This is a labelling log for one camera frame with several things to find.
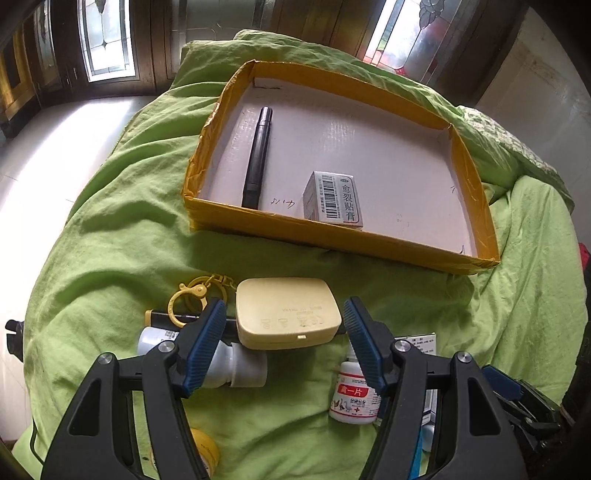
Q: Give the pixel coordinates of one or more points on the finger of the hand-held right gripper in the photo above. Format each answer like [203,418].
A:
[501,378]

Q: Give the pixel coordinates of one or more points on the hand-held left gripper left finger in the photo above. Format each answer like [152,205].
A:
[205,346]

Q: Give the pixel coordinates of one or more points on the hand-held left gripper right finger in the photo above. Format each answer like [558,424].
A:
[364,346]

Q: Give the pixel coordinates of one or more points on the large white medicine bottle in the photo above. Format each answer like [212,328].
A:
[249,369]

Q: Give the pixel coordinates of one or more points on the small white red-label bottle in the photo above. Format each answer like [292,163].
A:
[351,397]

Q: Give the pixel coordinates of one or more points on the cream plastic case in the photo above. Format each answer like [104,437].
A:
[286,309]

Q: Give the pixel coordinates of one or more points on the yellow taped cardboard box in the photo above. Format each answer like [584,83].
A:
[369,138]

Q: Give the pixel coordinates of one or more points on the yellow keyring clasp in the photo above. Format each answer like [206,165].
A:
[199,290]

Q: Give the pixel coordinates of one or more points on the white printed medicine box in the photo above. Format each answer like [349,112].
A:
[422,344]

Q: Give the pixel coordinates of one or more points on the black pen with yellow end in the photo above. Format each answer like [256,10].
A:
[149,318]

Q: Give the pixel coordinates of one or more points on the yellow tape roll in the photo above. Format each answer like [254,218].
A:
[205,450]

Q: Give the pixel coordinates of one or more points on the green blanket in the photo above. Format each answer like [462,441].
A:
[115,230]

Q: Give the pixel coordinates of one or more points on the grey barcode medicine box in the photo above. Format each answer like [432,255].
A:
[332,198]

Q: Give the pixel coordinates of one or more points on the small black object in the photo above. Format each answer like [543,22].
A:
[14,339]

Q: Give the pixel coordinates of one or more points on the black marker pen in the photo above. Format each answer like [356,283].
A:
[257,157]

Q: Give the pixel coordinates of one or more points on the floral pillow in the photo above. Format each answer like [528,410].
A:
[508,138]

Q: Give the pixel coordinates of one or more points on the stained glass window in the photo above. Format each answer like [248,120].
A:
[411,32]
[108,37]

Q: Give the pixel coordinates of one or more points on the frosted glass door panel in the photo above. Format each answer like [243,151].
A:
[221,18]

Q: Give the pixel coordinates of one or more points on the yellow framed wall panels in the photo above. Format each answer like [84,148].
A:
[14,78]

